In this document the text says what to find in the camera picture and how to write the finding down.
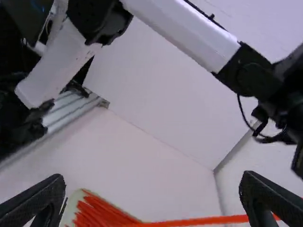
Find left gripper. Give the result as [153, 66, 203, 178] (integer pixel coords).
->
[290, 139, 303, 180]

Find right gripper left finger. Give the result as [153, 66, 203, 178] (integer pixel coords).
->
[0, 173, 67, 227]

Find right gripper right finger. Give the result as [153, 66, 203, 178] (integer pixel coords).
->
[238, 170, 303, 227]

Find pale tray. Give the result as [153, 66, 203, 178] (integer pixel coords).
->
[59, 188, 124, 227]

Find silver rails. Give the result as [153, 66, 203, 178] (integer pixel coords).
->
[0, 88, 111, 171]

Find black cable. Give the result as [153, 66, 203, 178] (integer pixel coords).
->
[236, 93, 288, 144]

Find row of orange cable ties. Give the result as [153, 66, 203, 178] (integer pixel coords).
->
[71, 190, 145, 227]

